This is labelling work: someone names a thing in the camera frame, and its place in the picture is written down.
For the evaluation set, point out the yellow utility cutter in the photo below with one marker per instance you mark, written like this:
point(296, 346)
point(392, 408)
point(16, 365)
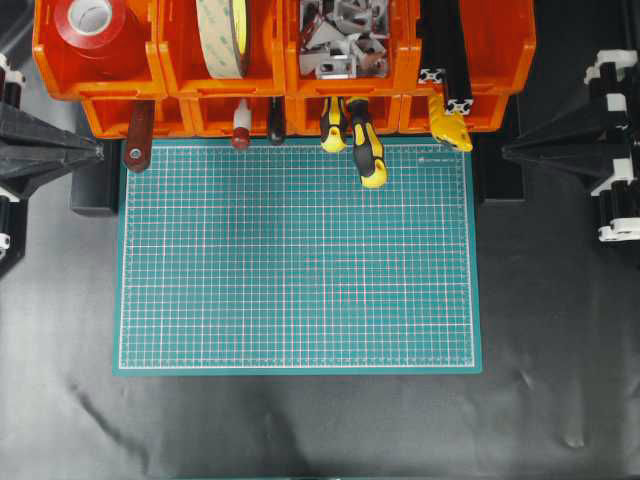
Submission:
point(448, 129)

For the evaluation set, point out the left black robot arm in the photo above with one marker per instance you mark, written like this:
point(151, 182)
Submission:
point(33, 154)

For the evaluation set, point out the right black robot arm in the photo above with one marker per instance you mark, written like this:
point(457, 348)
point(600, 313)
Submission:
point(597, 141)

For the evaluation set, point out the black rack base foot right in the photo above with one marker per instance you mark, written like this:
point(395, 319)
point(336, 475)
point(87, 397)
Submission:
point(498, 181)

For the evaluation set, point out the black rack base foot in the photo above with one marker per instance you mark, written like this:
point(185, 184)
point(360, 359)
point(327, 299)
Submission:
point(498, 181)
point(95, 188)

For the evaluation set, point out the black rack base foot left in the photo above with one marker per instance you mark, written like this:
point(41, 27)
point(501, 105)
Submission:
point(95, 188)

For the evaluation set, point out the orange container rack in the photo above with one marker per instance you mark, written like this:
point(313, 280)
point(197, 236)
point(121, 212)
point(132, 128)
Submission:
point(500, 39)

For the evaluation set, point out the green cutting mat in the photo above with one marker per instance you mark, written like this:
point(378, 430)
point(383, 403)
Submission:
point(277, 261)

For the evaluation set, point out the long yellow black screwdriver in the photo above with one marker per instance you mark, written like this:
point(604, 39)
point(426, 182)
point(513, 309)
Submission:
point(368, 151)

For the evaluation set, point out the short yellow black screwdriver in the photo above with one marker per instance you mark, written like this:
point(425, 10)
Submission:
point(333, 125)

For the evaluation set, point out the white glue bottle red cap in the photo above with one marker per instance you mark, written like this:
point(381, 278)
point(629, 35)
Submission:
point(242, 122)

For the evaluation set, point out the silver aluminium extrusion bar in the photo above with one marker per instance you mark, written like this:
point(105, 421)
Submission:
point(432, 75)

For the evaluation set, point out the pile of aluminium brackets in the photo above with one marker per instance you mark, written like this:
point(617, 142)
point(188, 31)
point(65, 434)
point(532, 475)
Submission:
point(343, 40)

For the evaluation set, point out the beige double-sided tape roll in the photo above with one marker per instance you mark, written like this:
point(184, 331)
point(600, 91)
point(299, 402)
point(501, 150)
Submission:
point(224, 32)

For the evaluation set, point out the black aluminium extrusion bar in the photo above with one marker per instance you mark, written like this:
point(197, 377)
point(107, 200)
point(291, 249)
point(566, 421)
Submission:
point(451, 49)

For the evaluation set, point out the red tape roll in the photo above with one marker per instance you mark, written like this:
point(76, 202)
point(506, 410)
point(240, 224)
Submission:
point(107, 34)

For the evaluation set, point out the dark handled tool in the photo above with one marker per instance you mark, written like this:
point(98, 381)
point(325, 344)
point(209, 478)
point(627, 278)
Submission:
point(276, 124)

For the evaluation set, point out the red-brown handled tool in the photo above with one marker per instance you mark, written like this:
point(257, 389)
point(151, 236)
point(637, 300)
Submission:
point(140, 134)

